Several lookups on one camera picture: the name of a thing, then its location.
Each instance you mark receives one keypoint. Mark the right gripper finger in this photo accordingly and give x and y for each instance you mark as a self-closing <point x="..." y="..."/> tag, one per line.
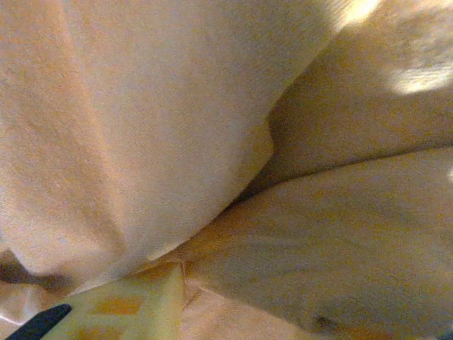
<point x="134" y="308"/>

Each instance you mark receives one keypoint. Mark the yellow t-shirt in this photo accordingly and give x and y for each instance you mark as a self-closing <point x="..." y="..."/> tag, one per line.
<point x="177" y="124"/>

